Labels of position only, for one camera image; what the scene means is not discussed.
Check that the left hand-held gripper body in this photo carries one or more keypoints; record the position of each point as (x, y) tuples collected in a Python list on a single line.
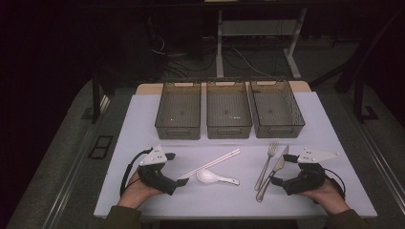
[(153, 178)]

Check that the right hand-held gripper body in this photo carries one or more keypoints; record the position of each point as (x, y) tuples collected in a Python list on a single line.
[(307, 179)]

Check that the metal table knife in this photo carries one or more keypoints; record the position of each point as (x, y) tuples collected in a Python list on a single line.
[(277, 167)]

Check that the white soup spoon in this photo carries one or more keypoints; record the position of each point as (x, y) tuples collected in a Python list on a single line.
[(205, 176)]

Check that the transparent brown storage bin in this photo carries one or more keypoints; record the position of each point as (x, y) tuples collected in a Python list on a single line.
[(228, 109), (178, 111), (275, 109)]

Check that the person's left hand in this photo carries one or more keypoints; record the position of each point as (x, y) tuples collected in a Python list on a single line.
[(135, 195)]

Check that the person's right hand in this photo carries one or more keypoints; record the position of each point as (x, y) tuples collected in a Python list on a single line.
[(329, 197)]

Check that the metal fork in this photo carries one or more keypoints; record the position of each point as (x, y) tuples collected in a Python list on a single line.
[(266, 165)]

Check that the wooden board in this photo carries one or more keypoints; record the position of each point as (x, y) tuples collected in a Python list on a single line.
[(144, 89)]

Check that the black metal stand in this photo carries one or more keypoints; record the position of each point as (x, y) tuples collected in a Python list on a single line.
[(358, 101), (95, 101)]

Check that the metal floor rail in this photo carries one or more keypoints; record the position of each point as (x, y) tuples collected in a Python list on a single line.
[(382, 162), (71, 168)]

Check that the white metal desk frame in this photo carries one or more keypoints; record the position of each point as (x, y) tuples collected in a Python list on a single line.
[(219, 47)]

